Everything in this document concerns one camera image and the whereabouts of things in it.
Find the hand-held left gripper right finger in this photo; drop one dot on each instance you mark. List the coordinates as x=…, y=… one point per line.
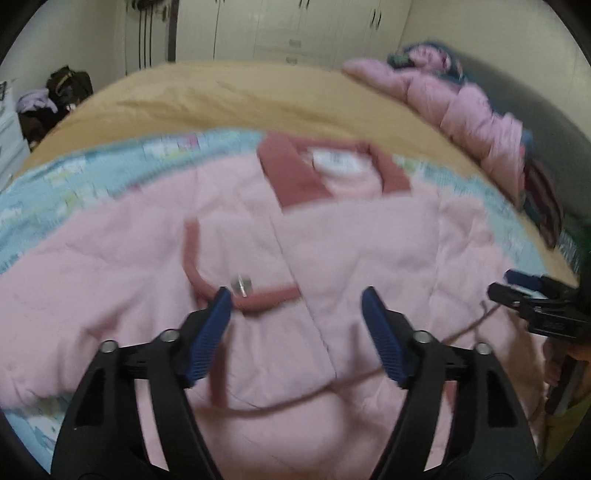
x=381, y=333

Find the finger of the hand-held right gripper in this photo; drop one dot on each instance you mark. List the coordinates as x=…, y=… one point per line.
x=526, y=278
x=549, y=314

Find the grey headboard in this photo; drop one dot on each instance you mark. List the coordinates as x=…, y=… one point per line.
x=531, y=106

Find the tan bed cover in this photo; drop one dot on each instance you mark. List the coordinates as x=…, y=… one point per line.
x=231, y=101

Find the purple cloth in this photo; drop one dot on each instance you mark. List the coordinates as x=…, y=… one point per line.
x=34, y=101

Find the black backpack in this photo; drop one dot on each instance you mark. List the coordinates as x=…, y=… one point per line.
x=69, y=83

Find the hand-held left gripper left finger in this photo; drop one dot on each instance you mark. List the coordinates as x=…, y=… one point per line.
x=211, y=333

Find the pink quilted jacket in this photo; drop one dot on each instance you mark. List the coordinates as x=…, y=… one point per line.
x=369, y=240

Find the white drawer chest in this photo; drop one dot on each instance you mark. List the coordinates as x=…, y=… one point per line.
x=9, y=138

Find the dark clothes pile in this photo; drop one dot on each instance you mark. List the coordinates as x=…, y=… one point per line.
x=37, y=127

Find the bags hanging on door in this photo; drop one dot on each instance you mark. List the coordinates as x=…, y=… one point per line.
x=147, y=4

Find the pink puffy duvet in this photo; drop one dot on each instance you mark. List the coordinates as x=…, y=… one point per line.
x=438, y=99

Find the dark floral quilt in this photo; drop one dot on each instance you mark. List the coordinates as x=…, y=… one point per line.
x=445, y=50

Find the white wardrobe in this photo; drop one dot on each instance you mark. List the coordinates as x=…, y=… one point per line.
x=295, y=27

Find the dark striped cloth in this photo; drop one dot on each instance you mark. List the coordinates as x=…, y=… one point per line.
x=542, y=203

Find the white door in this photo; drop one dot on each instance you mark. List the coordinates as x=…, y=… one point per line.
x=150, y=41

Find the blue cartoon printed blanket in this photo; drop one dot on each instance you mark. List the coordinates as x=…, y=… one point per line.
x=69, y=184

